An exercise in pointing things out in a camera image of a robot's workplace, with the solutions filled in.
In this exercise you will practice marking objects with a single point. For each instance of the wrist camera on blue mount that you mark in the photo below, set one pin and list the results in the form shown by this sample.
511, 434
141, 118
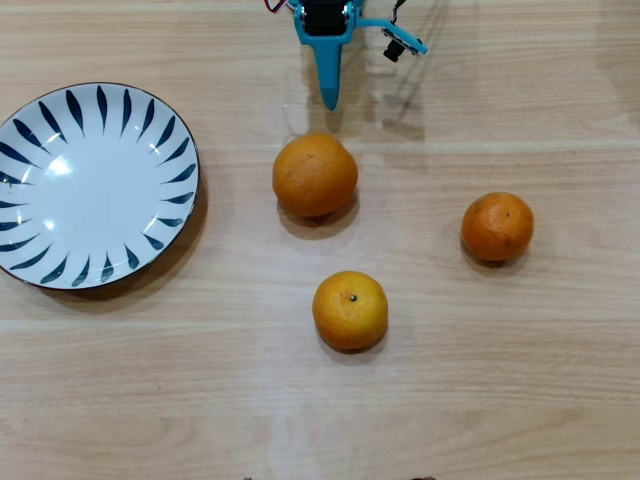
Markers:
400, 36

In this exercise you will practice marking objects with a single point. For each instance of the white plate with blue strokes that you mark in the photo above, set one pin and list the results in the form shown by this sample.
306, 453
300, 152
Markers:
100, 190

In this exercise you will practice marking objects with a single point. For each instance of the yellowish orange with dark stem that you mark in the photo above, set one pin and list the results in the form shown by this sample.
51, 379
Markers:
350, 312

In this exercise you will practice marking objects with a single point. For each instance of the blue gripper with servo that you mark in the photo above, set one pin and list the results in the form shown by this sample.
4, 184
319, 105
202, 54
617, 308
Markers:
326, 50

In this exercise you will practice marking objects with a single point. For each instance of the small deep orange mandarin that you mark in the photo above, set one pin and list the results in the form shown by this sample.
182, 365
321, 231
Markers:
497, 227

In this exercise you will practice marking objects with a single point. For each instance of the large round orange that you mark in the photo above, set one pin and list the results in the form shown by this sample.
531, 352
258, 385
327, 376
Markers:
315, 175

